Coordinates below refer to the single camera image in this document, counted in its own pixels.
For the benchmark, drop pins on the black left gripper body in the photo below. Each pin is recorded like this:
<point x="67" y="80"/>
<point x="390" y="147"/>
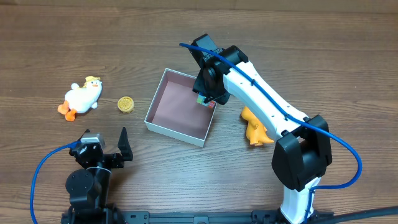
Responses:
<point x="107" y="158"/>

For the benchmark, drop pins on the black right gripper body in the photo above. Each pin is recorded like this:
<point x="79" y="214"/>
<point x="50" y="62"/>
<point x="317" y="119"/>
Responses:
<point x="208" y="97"/>

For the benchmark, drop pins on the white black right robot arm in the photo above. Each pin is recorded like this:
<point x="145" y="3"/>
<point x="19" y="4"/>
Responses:
<point x="302" y="146"/>

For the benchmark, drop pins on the orange dinosaur figure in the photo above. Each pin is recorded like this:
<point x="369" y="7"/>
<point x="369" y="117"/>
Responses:
<point x="256" y="132"/>

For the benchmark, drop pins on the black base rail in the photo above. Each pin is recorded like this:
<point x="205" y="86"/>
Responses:
<point x="257" y="216"/>

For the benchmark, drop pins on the colourful puzzle cube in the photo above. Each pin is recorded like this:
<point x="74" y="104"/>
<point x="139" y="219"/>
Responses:
<point x="202" y="100"/>

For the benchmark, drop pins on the white plush duck toy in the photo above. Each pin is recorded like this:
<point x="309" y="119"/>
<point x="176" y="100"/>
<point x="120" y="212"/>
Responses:
<point x="80" y="99"/>

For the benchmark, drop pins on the round yellow cookie toy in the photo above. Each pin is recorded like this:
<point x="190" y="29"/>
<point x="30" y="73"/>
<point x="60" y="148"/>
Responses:
<point x="126" y="104"/>

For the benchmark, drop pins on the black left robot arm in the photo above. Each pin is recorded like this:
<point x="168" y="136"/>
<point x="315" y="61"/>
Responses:
<point x="88" y="187"/>

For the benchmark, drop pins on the white box pink interior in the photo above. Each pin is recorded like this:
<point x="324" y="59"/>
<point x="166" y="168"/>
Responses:
<point x="175" y="112"/>

